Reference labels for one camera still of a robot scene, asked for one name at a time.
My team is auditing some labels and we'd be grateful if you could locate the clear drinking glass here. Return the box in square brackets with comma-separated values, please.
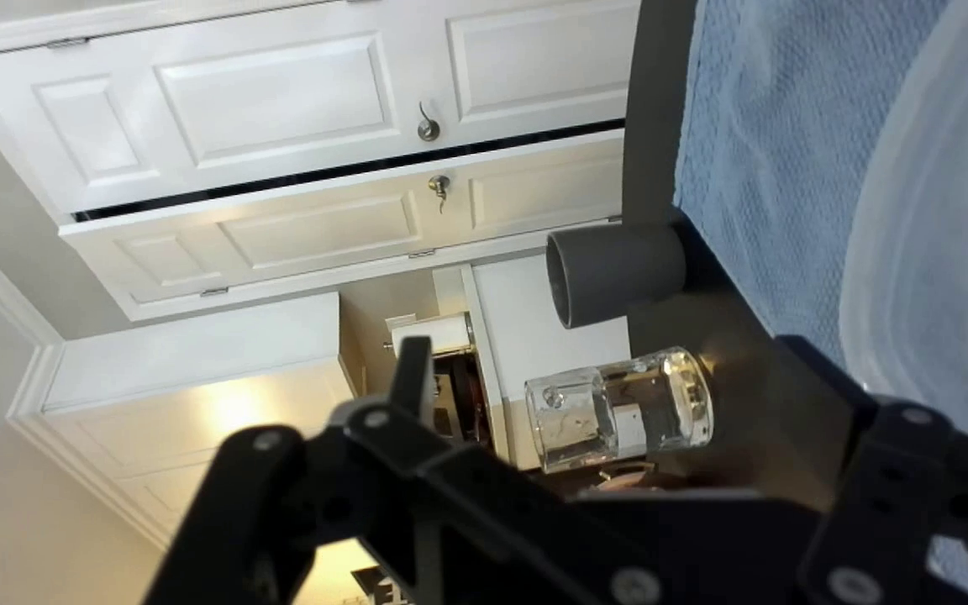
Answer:
[521, 347, 720, 478]

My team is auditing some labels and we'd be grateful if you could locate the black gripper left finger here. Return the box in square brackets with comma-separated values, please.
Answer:
[145, 334, 665, 605]

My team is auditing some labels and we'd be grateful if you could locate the clear plastic bowl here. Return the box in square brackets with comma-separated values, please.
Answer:
[832, 0, 968, 443]

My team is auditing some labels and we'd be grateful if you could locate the blue towel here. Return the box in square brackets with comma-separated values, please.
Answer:
[673, 0, 968, 381]

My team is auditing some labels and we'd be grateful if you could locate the dark grey cup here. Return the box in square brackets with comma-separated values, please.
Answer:
[545, 218, 692, 334]

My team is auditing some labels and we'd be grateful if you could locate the white panel door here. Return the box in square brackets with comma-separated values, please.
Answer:
[0, 0, 645, 224]
[57, 129, 633, 327]

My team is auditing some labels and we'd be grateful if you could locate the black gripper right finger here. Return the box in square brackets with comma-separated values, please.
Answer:
[780, 334, 968, 605]

